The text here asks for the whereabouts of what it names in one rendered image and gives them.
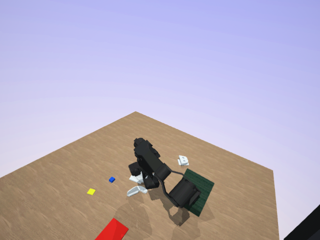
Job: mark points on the yellow flat square tile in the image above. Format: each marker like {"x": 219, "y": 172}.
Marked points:
{"x": 91, "y": 191}

